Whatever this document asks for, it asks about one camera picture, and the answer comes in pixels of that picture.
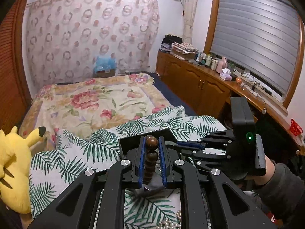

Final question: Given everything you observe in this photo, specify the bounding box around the wooden window frame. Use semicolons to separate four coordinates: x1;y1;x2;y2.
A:
204;0;305;108

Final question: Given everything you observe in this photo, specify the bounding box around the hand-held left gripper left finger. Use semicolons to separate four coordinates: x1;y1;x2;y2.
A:
28;135;146;229

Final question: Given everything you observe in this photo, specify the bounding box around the blue bag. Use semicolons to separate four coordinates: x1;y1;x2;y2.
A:
94;55;117;74

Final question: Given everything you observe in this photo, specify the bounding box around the shiny silver metal piece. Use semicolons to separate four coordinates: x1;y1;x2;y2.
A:
137;184;167;197

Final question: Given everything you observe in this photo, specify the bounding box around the beige curtain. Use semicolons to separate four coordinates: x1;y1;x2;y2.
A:
182;0;199;43

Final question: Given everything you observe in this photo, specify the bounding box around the dark blue bed sheet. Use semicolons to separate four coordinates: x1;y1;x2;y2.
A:
148;72;198;117

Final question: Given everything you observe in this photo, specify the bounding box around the yellow plush toy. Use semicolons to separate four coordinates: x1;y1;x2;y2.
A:
0;126;46;214

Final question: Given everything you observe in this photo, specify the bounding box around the red basket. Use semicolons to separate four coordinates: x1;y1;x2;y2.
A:
289;119;303;136

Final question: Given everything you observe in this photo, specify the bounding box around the ring patterned wall cloth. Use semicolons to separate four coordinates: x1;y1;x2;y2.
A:
25;0;160;89

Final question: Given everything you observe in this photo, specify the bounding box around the pile of dark clothes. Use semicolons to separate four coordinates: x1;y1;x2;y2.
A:
161;35;183;52

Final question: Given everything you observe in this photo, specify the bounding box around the pink bottle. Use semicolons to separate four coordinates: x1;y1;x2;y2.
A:
216;57;228;72

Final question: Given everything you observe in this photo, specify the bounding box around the floral blanket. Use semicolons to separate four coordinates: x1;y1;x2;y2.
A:
18;73;167;148

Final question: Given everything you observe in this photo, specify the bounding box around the pink tissue box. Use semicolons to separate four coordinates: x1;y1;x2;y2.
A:
219;68;232;81

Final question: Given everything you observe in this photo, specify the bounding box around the wooden cabinet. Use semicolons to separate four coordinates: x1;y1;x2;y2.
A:
155;50;305;148

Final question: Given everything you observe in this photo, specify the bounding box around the tangle of cables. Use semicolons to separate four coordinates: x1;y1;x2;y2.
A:
241;73;284;101

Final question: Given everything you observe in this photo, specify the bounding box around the wooden louvre door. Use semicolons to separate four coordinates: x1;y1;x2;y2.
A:
0;0;31;134

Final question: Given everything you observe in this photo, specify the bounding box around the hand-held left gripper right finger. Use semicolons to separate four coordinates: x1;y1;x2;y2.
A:
158;135;278;229

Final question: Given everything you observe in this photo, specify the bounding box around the grey window blind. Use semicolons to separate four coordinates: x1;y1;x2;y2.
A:
210;0;299;96

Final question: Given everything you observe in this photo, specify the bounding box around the palm leaf printed cloth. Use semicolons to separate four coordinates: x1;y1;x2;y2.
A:
29;106;227;229

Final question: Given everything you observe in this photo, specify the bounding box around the row of small bottles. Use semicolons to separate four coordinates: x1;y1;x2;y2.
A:
197;51;218;70

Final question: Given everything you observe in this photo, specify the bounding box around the person's right forearm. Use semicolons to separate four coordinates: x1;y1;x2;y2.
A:
243;156;305;220

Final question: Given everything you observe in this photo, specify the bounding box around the stack of patterned folded cloths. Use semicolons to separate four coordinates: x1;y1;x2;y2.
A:
170;42;199;60

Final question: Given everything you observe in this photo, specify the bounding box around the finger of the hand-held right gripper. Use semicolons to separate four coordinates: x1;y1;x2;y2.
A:
176;129;235;151
165;144;233;172

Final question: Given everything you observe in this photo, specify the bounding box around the white pearl necklace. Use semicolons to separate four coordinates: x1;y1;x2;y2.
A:
156;209;183;229

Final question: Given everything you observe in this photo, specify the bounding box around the brown wooden bead bracelet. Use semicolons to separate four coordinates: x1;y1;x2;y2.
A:
145;135;160;187

